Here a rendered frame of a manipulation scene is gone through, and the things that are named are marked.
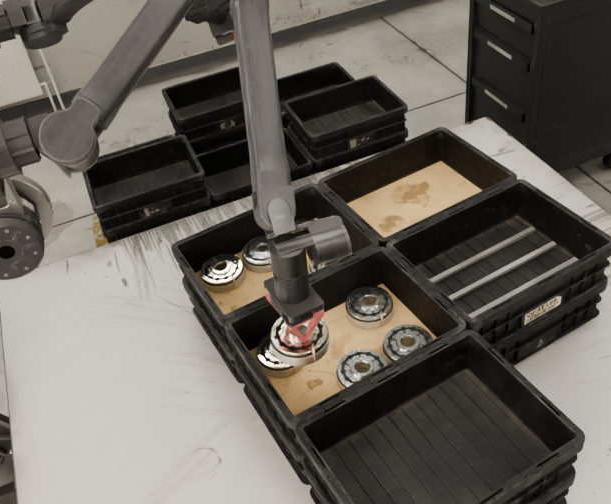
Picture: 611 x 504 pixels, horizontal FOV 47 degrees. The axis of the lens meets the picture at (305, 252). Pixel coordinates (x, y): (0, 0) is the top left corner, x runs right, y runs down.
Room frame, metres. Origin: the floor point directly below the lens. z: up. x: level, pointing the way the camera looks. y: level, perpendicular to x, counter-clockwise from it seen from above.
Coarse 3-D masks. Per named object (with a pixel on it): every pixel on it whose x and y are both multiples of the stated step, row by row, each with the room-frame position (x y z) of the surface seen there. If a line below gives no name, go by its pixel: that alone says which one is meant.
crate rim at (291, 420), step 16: (368, 256) 1.12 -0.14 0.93; (336, 272) 1.09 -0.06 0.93; (240, 320) 1.00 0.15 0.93; (448, 336) 0.87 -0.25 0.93; (240, 352) 0.91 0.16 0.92; (416, 352) 0.84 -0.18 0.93; (256, 368) 0.86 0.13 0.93; (384, 368) 0.81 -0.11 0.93; (352, 384) 0.79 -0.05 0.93; (272, 400) 0.79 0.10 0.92; (336, 400) 0.76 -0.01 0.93; (288, 416) 0.74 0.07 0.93; (304, 416) 0.74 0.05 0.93
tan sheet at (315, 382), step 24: (384, 288) 1.12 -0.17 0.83; (336, 312) 1.07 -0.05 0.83; (408, 312) 1.03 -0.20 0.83; (336, 336) 1.00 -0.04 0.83; (360, 336) 0.99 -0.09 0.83; (384, 336) 0.98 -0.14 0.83; (432, 336) 0.96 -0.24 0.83; (336, 360) 0.93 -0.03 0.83; (288, 384) 0.89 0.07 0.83; (312, 384) 0.88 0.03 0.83; (336, 384) 0.87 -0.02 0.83
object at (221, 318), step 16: (320, 192) 1.38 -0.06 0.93; (336, 208) 1.31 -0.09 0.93; (224, 224) 1.31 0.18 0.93; (352, 224) 1.24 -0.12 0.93; (192, 240) 1.28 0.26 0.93; (368, 240) 1.18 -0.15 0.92; (176, 256) 1.23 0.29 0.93; (352, 256) 1.13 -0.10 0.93; (192, 272) 1.16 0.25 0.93; (320, 272) 1.10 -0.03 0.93; (208, 304) 1.06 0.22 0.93; (256, 304) 1.03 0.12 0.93; (224, 320) 1.00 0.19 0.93
